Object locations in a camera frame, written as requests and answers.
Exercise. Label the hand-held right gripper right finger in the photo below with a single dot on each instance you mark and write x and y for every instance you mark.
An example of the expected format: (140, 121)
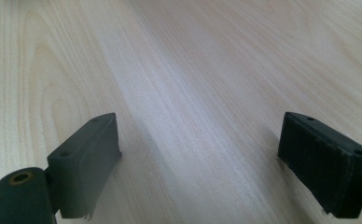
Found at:
(322, 161)

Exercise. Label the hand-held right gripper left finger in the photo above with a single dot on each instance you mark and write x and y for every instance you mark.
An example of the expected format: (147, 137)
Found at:
(82, 165)

